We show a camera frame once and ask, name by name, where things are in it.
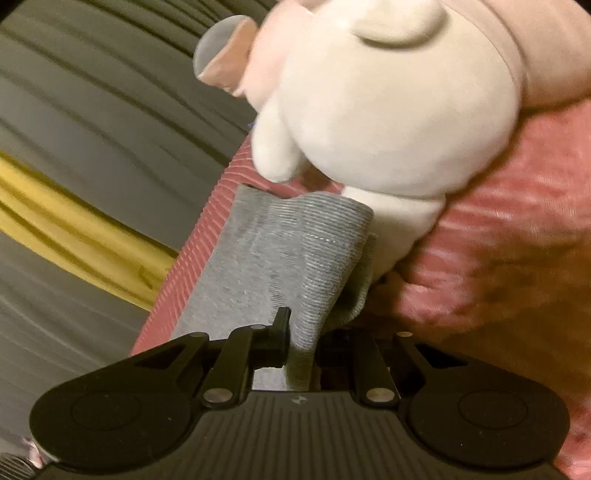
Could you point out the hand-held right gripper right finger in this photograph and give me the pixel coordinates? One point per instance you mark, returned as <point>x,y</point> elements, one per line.
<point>371,364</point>

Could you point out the white plush toy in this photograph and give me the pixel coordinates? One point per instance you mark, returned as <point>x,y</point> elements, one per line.
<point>392,115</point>

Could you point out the grey sweat pants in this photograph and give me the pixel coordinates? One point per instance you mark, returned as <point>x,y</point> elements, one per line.
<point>277,258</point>

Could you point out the pink ribbed blanket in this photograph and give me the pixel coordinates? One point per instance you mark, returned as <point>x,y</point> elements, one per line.
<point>508,230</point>

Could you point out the pink plush toy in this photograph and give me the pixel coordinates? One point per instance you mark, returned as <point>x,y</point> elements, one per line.
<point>272,48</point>

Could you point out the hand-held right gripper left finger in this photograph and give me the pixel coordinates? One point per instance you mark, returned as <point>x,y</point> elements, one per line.
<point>277,344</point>

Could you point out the grey curtain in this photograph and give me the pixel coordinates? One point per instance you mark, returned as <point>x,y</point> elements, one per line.
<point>115,92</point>
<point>55,314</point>

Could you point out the yellow curtain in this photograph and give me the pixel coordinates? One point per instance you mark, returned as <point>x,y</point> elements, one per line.
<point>69,217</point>

